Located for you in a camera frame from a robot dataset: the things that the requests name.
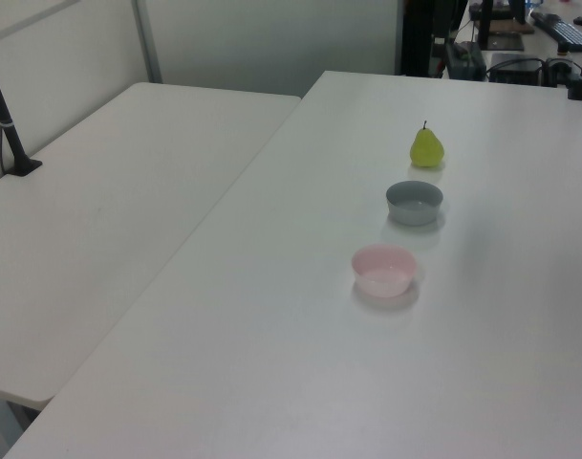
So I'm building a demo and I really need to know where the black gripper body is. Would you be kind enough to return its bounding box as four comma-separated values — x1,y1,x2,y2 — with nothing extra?
431,0,459,45

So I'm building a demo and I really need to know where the yellow-green pear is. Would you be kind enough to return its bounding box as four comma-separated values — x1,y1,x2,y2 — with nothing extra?
409,120,446,168

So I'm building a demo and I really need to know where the grey plastic bowl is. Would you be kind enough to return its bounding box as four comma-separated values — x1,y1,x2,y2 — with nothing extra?
385,180,444,227

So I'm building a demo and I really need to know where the pink plastic bowl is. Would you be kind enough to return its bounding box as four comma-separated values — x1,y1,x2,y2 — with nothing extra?
351,243,419,297

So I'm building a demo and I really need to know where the black and green device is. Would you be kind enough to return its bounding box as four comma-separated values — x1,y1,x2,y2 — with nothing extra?
445,41,488,80

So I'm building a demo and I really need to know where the black flat pad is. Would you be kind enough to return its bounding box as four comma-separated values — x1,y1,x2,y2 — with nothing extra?
486,32,527,52

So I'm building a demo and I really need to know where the black electronics box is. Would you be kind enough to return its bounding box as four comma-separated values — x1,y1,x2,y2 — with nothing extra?
486,52,546,86

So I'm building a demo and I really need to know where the brown wooden board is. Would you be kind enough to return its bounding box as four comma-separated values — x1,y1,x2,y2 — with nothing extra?
490,18,536,35

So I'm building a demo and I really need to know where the black computer keyboard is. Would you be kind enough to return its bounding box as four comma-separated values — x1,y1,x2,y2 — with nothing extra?
530,11,582,48

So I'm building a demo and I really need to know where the white side table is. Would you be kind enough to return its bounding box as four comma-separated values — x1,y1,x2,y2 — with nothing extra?
0,81,303,404

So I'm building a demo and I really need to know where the black monitor stand post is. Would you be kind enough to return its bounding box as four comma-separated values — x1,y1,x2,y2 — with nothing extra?
476,0,495,51

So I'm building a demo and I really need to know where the grey partition frame post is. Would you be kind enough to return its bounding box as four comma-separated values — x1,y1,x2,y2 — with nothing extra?
131,0,163,85

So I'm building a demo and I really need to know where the black camera pole with base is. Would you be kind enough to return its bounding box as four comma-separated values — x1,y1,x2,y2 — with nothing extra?
0,43,44,177

